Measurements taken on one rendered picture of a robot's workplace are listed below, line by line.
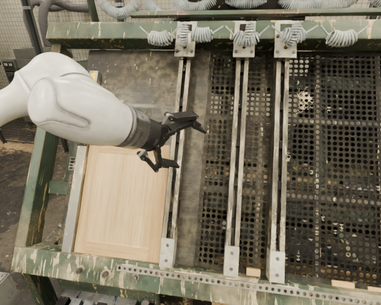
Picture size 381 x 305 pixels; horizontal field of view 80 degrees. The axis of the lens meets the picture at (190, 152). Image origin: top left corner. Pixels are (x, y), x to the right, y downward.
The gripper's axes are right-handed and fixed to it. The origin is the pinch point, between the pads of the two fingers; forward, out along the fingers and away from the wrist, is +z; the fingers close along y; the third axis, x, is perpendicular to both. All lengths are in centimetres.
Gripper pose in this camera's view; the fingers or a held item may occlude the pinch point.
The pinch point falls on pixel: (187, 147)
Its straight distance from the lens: 68.4
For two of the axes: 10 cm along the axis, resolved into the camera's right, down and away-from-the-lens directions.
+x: -5.9, -6.2, 5.1
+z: 5.4, 1.6, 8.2
